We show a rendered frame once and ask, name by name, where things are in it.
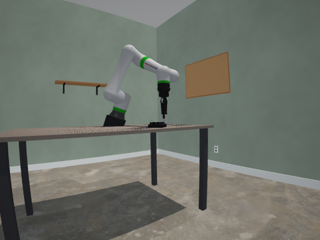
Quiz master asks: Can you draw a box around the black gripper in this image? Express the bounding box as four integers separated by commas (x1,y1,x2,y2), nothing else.
159,91,169,123

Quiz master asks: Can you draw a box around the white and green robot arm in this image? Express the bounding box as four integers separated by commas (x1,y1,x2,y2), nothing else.
103,44,180,120

